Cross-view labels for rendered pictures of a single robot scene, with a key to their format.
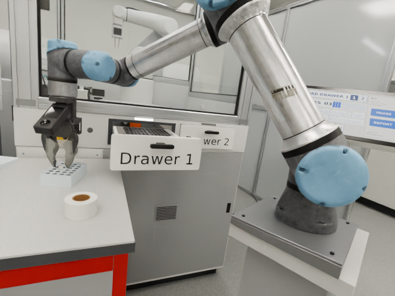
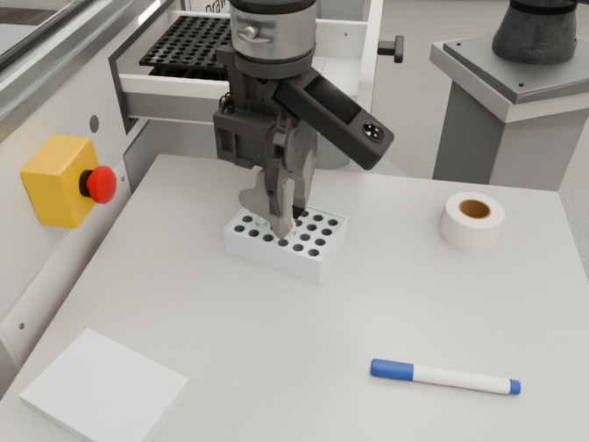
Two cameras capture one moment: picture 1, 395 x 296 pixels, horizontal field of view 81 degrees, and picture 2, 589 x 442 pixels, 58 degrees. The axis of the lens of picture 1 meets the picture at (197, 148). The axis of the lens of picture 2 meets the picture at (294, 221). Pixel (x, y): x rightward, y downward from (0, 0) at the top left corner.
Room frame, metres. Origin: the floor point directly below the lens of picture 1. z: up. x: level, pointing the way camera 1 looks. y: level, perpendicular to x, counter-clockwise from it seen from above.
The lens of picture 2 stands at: (0.41, 0.80, 1.21)
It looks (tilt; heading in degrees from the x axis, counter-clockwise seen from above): 41 degrees down; 303
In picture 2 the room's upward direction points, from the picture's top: straight up
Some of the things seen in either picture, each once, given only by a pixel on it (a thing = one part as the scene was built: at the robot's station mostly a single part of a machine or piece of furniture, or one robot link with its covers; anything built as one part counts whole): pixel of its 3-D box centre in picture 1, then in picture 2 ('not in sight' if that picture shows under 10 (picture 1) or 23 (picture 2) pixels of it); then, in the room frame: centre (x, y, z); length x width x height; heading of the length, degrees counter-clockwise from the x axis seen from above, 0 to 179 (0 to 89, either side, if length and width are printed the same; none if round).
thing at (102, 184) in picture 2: not in sight; (97, 184); (0.83, 0.53, 0.88); 0.04 x 0.03 x 0.04; 113
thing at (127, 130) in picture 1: (147, 140); (235, 61); (0.90, 0.20, 0.87); 0.22 x 0.18 x 0.06; 23
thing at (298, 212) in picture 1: (307, 201); (538, 23); (0.57, -0.31, 0.83); 0.15 x 0.15 x 0.10
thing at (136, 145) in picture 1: (158, 152); (369, 68); (0.72, 0.12, 0.87); 0.29 x 0.02 x 0.11; 113
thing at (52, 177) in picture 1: (65, 173); (286, 235); (0.68, 0.40, 0.78); 0.12 x 0.08 x 0.04; 7
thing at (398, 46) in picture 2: (161, 145); (390, 48); (0.69, 0.11, 0.91); 0.07 x 0.04 x 0.01; 113
